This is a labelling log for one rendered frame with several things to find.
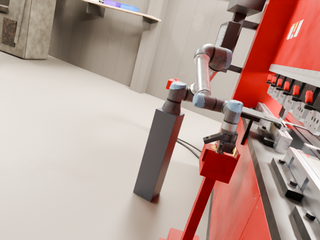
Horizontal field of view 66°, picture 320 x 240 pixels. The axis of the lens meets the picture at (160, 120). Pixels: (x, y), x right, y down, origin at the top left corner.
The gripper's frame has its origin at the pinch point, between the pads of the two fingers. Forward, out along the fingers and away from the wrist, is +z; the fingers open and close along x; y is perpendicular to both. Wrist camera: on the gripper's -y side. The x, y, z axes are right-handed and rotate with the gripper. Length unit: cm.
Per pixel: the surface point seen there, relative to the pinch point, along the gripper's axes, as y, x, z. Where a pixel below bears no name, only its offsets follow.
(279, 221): 11, -59, -13
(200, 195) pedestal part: -2.6, 2.1, 23.0
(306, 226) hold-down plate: 16, -63, -16
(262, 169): 15.3, -24.2, -13.1
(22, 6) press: -400, 407, -72
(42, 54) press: -381, 457, 25
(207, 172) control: -3.1, -4.9, 4.0
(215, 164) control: -0.3, -4.9, -1.8
